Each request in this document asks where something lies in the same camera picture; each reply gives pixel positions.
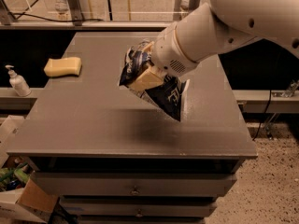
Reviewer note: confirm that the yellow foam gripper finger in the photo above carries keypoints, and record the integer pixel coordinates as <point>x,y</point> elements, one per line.
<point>148,47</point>
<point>152,77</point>

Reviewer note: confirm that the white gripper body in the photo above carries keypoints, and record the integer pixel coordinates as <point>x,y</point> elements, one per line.
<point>168,54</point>

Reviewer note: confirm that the blue potato chip bag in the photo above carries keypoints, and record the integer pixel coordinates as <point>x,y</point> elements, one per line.
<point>169,96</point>

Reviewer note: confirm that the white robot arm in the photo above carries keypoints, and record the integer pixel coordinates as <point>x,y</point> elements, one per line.
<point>217,27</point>

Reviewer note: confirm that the yellow sponge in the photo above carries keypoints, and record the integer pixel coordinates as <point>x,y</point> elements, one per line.
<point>63,67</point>

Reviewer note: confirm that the grey drawer cabinet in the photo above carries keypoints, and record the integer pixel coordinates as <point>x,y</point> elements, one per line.
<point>90,124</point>

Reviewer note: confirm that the white pump dispenser bottle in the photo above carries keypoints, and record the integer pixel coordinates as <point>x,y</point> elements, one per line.
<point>18,82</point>

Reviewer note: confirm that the top grey drawer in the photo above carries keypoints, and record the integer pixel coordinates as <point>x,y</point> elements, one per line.
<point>142,185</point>

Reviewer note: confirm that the grey drawer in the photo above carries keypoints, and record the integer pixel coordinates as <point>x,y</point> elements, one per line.
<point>139,207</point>
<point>142,185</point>

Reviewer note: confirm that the middle grey drawer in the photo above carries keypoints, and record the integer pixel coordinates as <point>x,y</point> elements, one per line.
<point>139,207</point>

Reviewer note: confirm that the cardboard box with items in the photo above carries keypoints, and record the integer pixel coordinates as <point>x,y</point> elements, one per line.
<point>20,197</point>

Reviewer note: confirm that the grey metal rail frame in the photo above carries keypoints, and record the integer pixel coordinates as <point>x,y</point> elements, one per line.
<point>96,14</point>

